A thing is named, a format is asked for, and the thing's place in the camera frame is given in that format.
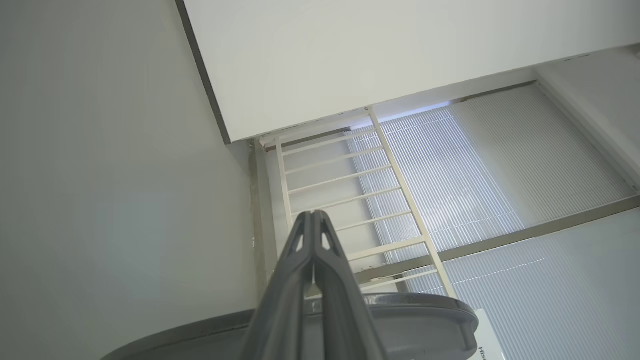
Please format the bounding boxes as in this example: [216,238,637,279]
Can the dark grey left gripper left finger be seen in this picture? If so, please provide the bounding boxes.
[240,210,316,360]

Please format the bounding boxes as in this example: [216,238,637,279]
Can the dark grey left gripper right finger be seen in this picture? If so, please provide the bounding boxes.
[312,210,386,360]

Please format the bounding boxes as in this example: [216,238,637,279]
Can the grey round washing machine door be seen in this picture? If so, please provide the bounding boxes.
[100,292,481,360]

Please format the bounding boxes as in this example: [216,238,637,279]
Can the white front-load washing machine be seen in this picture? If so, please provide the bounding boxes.
[469,308,507,360]

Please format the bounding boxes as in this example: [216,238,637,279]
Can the white ladder-shaped rack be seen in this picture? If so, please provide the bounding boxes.
[259,106,458,301]

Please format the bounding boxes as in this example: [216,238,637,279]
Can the white vertical window blinds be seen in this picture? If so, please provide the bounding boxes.
[345,82,640,360]

